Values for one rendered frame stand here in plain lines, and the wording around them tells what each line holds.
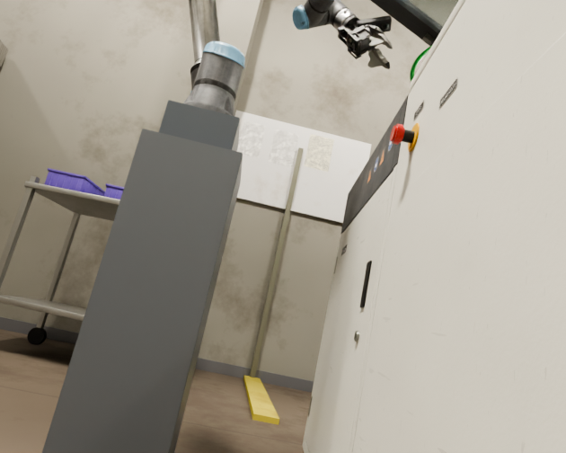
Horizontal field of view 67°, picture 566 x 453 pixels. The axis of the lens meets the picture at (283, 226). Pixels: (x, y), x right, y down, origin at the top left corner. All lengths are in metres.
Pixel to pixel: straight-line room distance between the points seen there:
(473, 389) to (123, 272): 0.75
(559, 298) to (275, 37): 3.93
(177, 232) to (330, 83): 3.17
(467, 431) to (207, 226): 0.70
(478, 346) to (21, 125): 3.84
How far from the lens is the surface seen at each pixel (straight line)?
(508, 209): 0.42
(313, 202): 3.52
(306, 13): 1.57
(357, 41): 1.50
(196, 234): 0.97
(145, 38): 4.15
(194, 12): 1.47
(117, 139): 3.75
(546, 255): 0.36
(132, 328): 0.97
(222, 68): 1.20
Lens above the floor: 0.43
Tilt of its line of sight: 13 degrees up
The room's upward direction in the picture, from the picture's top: 12 degrees clockwise
